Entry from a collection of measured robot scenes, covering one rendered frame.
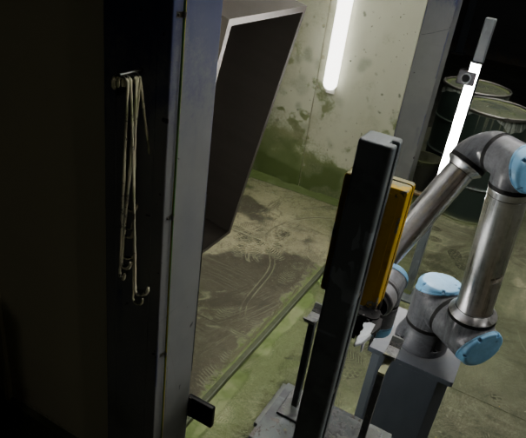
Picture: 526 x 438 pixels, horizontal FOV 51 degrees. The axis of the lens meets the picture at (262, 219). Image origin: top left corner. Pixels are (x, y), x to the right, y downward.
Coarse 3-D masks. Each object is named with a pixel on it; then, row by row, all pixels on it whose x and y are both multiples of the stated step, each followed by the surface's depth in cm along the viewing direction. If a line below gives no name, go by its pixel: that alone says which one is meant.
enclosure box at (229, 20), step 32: (224, 0) 194; (256, 0) 207; (288, 0) 222; (224, 32) 180; (256, 32) 240; (288, 32) 233; (224, 64) 254; (256, 64) 246; (224, 96) 260; (256, 96) 252; (224, 128) 267; (256, 128) 258; (224, 160) 274; (224, 192) 282; (224, 224) 290
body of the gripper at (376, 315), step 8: (384, 296) 145; (360, 304) 141; (384, 304) 145; (360, 312) 138; (368, 312) 139; (376, 312) 139; (384, 312) 146; (360, 320) 138; (368, 320) 136; (360, 328) 140; (352, 336) 141
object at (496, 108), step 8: (472, 104) 430; (480, 104) 432; (488, 104) 436; (496, 104) 439; (504, 104) 441; (488, 112) 415; (496, 112) 418; (504, 112) 421; (512, 112) 424; (520, 112) 427
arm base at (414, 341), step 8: (408, 320) 199; (400, 328) 202; (408, 328) 199; (416, 328) 195; (400, 336) 202; (408, 336) 198; (416, 336) 196; (424, 336) 195; (432, 336) 194; (408, 344) 198; (416, 344) 196; (424, 344) 195; (432, 344) 195; (440, 344) 196; (416, 352) 196; (424, 352) 196; (432, 352) 196; (440, 352) 197
